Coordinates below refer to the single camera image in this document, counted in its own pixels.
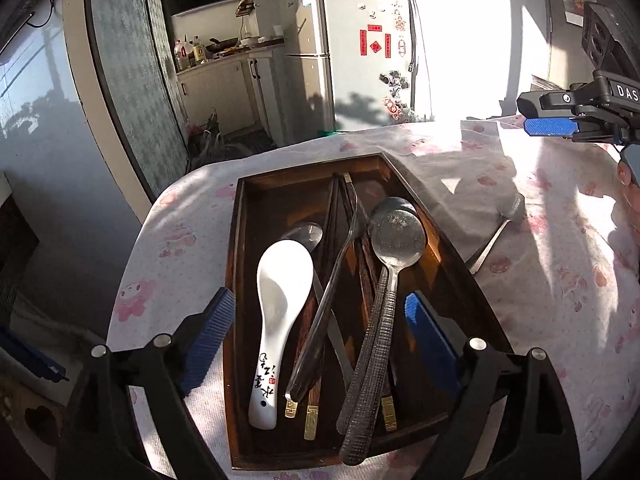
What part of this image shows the white ceramic soup spoon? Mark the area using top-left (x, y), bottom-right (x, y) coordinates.
top-left (248, 240), bottom-right (314, 430)

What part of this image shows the smooth steel spoon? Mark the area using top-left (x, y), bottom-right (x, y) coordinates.
top-left (465, 193), bottom-right (525, 274)

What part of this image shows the steel fork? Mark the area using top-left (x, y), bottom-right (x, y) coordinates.
top-left (284, 197), bottom-right (368, 403)

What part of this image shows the large textured steel spoon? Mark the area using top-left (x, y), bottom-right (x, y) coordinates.
top-left (340, 206), bottom-right (426, 466)

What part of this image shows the dark wooden chopstick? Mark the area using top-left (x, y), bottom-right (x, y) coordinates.
top-left (284, 174), bottom-right (343, 419)

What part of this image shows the white kitchen cabinet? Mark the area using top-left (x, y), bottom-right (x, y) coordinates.
top-left (178, 44), bottom-right (286, 146)

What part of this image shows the person's right hand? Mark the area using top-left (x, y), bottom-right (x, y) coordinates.
top-left (617, 158), bottom-right (640, 230)

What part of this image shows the pink patterned tablecloth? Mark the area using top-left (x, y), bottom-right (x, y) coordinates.
top-left (106, 116), bottom-right (639, 476)

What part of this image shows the dark wooden tray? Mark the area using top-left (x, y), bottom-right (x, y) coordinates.
top-left (224, 154), bottom-right (512, 472)

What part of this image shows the plastic bag of vegetables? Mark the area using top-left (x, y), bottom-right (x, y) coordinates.
top-left (188, 110), bottom-right (242, 171)

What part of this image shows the white refrigerator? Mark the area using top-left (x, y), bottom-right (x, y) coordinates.
top-left (280, 0), bottom-right (416, 140)

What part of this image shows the frosted glass sliding door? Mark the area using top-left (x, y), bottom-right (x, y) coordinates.
top-left (84, 0), bottom-right (189, 202)

